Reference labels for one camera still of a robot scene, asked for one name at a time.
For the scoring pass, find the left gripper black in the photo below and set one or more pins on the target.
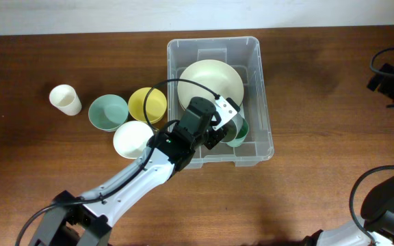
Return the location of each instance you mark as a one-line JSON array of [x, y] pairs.
[[215, 135]]

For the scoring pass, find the translucent grey plastic cup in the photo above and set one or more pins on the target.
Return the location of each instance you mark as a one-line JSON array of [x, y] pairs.
[[233, 128]]

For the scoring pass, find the mint green plastic cup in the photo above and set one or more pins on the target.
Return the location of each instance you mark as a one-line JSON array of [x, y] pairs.
[[240, 136]]

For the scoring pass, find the beige plate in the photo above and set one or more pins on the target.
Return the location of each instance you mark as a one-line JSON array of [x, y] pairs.
[[216, 75]]

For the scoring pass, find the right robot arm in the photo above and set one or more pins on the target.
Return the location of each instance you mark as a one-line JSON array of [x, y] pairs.
[[375, 225]]

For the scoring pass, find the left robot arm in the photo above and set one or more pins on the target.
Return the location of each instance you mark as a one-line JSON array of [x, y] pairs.
[[89, 218]]

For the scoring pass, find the yellow bowl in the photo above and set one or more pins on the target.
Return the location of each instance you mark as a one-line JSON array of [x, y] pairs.
[[156, 105]]

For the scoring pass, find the clear plastic storage bin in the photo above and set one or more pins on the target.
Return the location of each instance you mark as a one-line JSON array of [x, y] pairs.
[[244, 55]]

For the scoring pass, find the white bowl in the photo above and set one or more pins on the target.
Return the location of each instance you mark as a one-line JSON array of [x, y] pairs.
[[131, 138]]

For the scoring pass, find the mint green bowl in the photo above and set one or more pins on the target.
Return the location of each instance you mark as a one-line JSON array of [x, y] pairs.
[[108, 112]]

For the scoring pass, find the cream plastic cup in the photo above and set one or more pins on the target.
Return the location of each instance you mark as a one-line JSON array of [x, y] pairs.
[[65, 98]]

